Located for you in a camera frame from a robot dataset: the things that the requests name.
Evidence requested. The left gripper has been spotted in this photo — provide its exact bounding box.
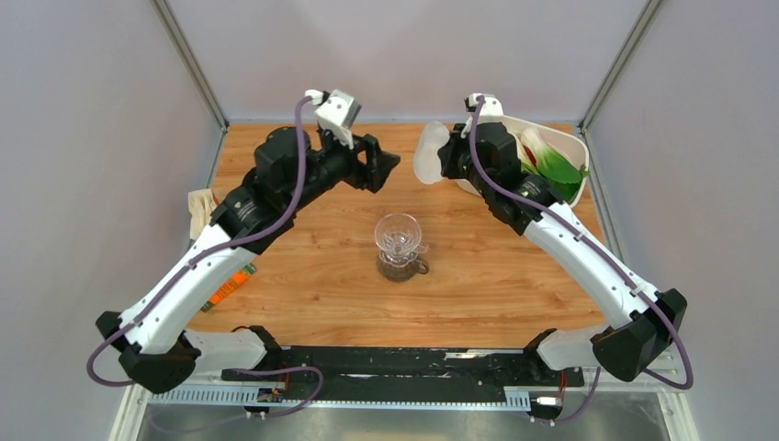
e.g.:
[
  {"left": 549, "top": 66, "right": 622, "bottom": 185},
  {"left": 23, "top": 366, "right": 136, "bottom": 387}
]
[{"left": 284, "top": 125, "right": 401, "bottom": 213}]

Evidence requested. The white paper coffee filter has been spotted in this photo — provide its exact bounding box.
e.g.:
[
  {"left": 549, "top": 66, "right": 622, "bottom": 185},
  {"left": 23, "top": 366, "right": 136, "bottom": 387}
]
[{"left": 413, "top": 121, "right": 450, "bottom": 185}]

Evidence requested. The clear glass dripper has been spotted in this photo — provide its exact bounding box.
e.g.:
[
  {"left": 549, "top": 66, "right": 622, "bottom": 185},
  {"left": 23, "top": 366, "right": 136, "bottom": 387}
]
[{"left": 374, "top": 213, "right": 429, "bottom": 267}]

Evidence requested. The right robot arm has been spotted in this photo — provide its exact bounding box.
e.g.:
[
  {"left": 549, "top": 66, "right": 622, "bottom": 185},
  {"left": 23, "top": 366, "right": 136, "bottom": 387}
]
[{"left": 414, "top": 122, "right": 688, "bottom": 384}]

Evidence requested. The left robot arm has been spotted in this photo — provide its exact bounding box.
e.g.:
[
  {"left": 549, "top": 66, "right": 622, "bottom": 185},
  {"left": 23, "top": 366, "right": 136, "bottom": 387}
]
[{"left": 96, "top": 126, "right": 401, "bottom": 393}]

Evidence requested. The glass coffee server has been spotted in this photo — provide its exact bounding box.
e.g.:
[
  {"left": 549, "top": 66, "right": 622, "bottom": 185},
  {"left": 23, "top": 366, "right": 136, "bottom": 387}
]
[{"left": 376, "top": 244, "right": 430, "bottom": 283}]

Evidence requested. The red toy pepper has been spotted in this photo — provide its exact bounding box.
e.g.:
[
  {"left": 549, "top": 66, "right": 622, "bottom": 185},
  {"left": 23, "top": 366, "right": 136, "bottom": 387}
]
[{"left": 523, "top": 146, "right": 536, "bottom": 167}]

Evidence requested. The green toy bok choy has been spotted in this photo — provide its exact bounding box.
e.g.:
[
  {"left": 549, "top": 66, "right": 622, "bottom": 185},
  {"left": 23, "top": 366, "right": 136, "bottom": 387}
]
[{"left": 518, "top": 128, "right": 590, "bottom": 203}]

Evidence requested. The white vegetable tray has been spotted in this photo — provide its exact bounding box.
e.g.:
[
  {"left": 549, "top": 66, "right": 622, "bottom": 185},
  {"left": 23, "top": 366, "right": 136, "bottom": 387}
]
[{"left": 455, "top": 116, "right": 590, "bottom": 207}]

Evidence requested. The stack of paper filters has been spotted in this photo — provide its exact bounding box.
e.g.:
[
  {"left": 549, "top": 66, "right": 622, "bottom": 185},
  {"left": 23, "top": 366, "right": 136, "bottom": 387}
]
[{"left": 187, "top": 188, "right": 219, "bottom": 241}]

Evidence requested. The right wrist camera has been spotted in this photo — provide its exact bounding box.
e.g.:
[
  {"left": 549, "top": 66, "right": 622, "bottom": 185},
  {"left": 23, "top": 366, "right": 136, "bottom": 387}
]
[{"left": 460, "top": 93, "right": 504, "bottom": 139}]

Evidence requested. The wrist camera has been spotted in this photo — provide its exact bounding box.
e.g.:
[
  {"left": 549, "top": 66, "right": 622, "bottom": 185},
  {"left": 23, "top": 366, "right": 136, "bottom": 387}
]
[
  {"left": 304, "top": 89, "right": 362, "bottom": 151},
  {"left": 460, "top": 93, "right": 504, "bottom": 139}
]

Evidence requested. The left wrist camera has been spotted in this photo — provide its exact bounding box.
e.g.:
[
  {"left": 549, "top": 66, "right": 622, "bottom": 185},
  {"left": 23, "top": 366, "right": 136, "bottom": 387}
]
[{"left": 304, "top": 89, "right": 362, "bottom": 151}]

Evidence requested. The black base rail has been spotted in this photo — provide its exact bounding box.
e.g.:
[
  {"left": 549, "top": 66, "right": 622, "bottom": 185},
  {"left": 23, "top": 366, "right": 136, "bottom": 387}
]
[{"left": 220, "top": 345, "right": 584, "bottom": 406}]

